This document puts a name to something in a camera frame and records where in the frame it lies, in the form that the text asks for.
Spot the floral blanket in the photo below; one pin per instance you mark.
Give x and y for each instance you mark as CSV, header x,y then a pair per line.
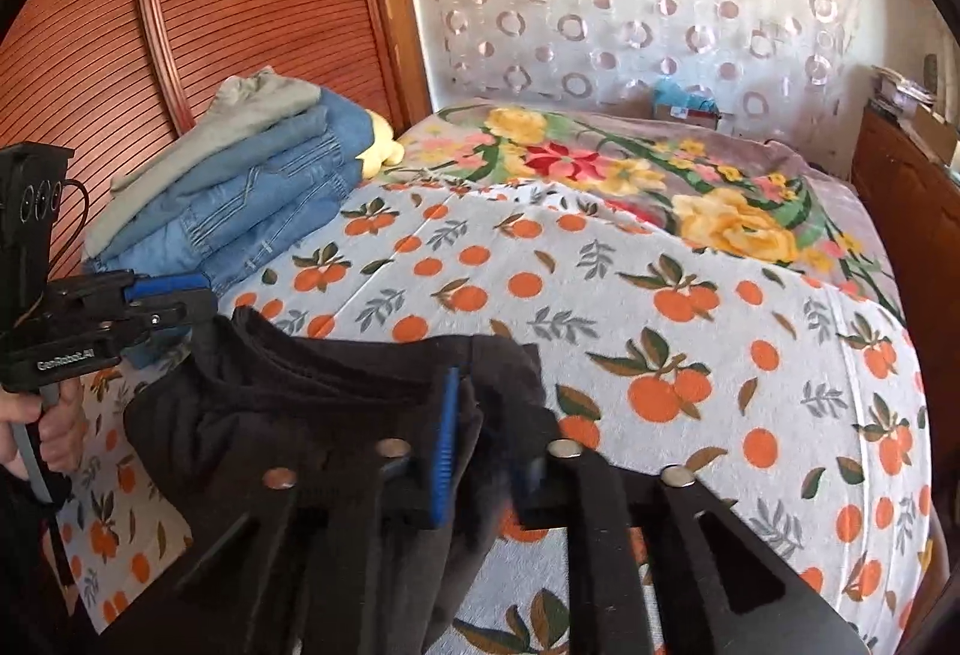
x,y
600,175

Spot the wooden cabinet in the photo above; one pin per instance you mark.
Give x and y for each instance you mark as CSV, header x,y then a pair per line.
x,y
900,190

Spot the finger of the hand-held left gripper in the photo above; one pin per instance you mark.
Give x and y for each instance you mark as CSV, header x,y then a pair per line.
x,y
169,284
150,317

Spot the orange fruit print bed sheet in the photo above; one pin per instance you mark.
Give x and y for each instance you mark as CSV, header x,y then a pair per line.
x,y
675,325

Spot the cardboard box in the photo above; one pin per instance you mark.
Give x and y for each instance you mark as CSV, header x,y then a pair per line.
x,y
937,134

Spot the person's left hand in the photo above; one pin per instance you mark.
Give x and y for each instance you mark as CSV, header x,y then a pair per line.
x,y
52,434

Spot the yellow plush toy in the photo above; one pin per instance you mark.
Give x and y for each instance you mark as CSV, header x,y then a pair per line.
x,y
381,145

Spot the wooden slatted wardrobe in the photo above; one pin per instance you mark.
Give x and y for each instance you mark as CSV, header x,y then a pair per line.
x,y
225,10

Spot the black pants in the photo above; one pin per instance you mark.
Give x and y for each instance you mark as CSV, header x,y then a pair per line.
x,y
300,400

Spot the teal packet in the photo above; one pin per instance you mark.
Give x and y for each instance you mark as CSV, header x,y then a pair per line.
x,y
682,100

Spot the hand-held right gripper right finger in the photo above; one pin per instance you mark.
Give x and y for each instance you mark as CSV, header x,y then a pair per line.
x,y
600,520

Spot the stack of folded jeans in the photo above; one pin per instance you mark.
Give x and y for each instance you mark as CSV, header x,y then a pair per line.
x,y
300,141

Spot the beige folded pants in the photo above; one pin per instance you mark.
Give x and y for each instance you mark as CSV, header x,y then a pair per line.
x,y
247,108

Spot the stack of papers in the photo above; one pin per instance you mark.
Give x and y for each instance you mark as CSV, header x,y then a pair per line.
x,y
896,85

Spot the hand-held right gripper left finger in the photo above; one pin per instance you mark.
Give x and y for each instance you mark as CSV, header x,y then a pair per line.
x,y
444,445

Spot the blue denim folded jeans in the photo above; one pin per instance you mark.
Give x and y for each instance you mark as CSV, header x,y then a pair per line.
x,y
262,220

